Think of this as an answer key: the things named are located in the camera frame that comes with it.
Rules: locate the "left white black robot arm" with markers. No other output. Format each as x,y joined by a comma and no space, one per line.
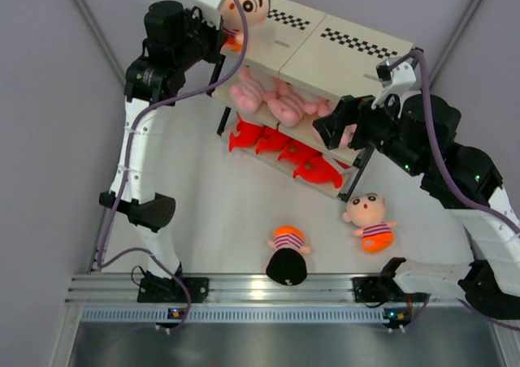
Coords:
176,38

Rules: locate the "red whale plush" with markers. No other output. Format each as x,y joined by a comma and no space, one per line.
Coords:
297,153
245,134
319,170
272,140

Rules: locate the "red whale plush rightmost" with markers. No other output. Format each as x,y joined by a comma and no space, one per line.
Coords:
319,170

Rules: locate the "boy doll black hair back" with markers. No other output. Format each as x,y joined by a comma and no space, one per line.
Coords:
287,265

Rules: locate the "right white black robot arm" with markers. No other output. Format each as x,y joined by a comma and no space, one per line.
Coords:
418,135

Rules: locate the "pink striped frog plush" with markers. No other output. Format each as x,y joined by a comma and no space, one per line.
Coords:
293,103
254,88
331,128

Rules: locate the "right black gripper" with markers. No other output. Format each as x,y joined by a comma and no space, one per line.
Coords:
353,110

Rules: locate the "aluminium rail base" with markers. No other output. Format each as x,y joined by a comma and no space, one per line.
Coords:
115,289

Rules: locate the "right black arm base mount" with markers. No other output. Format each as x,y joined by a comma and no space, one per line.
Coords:
380,290

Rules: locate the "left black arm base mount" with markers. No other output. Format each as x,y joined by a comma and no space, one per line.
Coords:
164,290

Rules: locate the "boy doll face up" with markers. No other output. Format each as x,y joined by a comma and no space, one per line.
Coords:
256,12

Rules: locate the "beige three-tier shelf black frame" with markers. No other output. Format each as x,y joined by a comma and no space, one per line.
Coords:
323,54

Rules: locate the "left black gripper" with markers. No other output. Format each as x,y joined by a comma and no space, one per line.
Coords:
216,36

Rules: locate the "grey slotted cable duct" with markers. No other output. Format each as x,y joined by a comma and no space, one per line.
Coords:
201,314

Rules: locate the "red whale plush leftmost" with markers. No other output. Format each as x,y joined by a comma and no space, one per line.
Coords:
245,134

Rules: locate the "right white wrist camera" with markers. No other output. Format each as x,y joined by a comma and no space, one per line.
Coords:
396,76

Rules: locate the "boy doll near shelf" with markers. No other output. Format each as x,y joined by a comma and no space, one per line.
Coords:
367,213

